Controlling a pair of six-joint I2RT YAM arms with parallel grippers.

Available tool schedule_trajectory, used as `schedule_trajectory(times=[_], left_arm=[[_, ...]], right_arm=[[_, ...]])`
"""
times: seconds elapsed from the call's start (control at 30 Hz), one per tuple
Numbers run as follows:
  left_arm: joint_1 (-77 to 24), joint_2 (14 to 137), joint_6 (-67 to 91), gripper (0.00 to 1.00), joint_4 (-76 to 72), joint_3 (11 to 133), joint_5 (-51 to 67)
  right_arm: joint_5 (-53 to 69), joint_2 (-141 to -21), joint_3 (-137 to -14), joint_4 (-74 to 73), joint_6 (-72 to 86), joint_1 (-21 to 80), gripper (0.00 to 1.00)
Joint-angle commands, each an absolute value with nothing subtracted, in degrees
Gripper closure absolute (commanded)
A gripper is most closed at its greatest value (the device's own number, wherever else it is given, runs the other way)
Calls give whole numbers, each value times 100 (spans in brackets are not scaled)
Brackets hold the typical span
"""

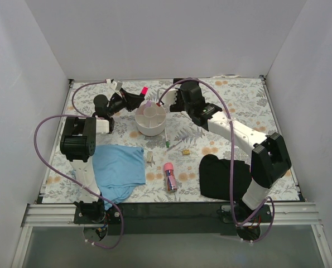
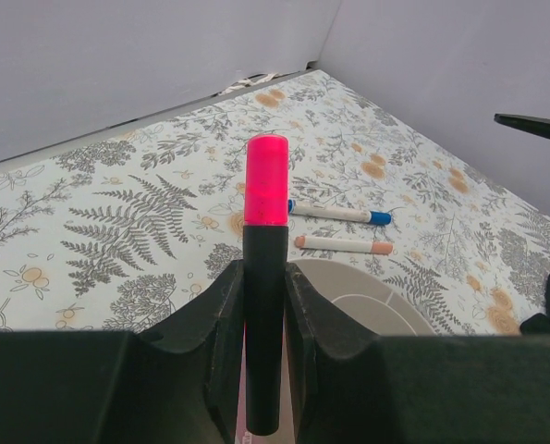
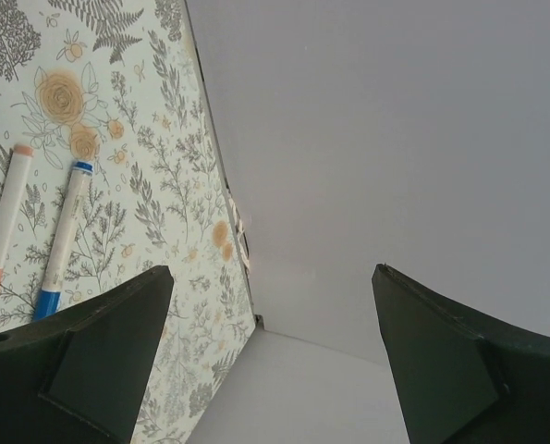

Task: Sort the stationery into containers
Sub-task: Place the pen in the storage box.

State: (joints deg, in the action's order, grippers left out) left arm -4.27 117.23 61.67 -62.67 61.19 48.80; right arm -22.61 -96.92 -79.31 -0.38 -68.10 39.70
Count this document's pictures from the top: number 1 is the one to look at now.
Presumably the pink black highlighter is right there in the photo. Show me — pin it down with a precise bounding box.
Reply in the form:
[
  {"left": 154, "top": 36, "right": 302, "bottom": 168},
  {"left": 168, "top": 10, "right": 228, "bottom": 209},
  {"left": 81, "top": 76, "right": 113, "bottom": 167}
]
[{"left": 140, "top": 87, "right": 148, "bottom": 97}]

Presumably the white round divided organizer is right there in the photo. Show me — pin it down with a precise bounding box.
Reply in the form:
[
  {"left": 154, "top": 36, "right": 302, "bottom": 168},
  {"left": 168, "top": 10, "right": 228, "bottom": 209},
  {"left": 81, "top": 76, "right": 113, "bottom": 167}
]
[{"left": 135, "top": 102, "right": 166, "bottom": 137}]

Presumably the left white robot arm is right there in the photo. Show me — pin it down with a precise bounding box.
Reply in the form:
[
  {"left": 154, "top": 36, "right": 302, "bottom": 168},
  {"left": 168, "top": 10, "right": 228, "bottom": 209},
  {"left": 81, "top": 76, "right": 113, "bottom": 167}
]
[{"left": 60, "top": 87, "right": 148, "bottom": 223}]

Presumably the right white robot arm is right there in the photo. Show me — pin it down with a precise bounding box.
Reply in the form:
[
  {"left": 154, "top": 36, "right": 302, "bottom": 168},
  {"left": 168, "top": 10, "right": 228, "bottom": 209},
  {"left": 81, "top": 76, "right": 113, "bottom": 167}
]
[{"left": 158, "top": 78, "right": 292, "bottom": 227}]

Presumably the white marker orange cap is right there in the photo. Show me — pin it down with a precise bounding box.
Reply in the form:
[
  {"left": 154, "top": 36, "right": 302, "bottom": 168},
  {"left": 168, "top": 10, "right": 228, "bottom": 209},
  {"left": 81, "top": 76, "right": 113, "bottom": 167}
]
[{"left": 156, "top": 89, "right": 160, "bottom": 105}]

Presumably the white marker green cap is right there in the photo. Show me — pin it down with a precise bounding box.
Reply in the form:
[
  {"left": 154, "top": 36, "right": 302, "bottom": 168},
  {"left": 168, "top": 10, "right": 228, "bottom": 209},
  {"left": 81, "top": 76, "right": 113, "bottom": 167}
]
[{"left": 164, "top": 128, "right": 170, "bottom": 148}]

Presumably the beige eraser block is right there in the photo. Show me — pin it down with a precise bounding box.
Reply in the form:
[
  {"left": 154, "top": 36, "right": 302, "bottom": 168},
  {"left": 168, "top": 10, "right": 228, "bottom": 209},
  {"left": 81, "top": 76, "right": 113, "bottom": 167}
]
[{"left": 146, "top": 151, "right": 152, "bottom": 162}]

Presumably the pink capped glue tube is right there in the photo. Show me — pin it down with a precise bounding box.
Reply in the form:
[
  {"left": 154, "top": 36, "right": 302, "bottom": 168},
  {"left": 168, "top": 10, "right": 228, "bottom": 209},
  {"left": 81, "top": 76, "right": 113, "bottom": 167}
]
[{"left": 163, "top": 162, "right": 177, "bottom": 192}]

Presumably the light blue cloth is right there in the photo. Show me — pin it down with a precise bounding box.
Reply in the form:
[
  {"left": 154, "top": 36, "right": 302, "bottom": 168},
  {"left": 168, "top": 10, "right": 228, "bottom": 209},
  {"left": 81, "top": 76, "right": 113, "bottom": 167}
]
[{"left": 92, "top": 145, "right": 146, "bottom": 204}]

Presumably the black cloth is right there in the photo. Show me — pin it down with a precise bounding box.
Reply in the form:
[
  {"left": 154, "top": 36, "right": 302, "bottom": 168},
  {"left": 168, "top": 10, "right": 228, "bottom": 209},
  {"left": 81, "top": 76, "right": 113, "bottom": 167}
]
[{"left": 199, "top": 154, "right": 252, "bottom": 202}]

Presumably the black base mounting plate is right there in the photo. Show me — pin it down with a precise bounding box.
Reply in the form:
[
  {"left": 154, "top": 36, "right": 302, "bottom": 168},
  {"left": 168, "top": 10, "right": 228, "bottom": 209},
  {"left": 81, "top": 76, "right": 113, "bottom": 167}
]
[{"left": 74, "top": 202, "right": 271, "bottom": 238}]

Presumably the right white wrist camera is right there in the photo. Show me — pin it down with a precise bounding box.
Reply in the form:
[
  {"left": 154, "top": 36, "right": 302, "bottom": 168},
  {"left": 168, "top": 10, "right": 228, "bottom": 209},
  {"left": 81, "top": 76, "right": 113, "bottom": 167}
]
[{"left": 156, "top": 88, "right": 179, "bottom": 106}]

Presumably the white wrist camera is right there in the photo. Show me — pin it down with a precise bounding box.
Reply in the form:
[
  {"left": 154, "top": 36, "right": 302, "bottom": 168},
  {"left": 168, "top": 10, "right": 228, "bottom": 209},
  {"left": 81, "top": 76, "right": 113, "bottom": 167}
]
[
  {"left": 156, "top": 88, "right": 179, "bottom": 106},
  {"left": 105, "top": 79, "right": 123, "bottom": 92}
]

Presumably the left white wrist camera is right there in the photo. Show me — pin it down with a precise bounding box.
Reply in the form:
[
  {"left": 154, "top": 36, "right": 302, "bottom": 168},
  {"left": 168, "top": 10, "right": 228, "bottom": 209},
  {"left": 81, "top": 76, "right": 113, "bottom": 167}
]
[{"left": 105, "top": 79, "right": 123, "bottom": 92}]

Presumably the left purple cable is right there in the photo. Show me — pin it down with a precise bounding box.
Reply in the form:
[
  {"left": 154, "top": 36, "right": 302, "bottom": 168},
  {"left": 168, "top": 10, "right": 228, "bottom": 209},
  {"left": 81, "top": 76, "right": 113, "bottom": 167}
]
[{"left": 34, "top": 79, "right": 127, "bottom": 250}]

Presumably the aluminium frame rail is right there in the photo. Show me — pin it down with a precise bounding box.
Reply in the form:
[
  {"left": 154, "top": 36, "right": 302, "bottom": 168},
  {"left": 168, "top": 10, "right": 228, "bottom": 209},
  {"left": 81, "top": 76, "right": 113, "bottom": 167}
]
[{"left": 21, "top": 202, "right": 322, "bottom": 227}]

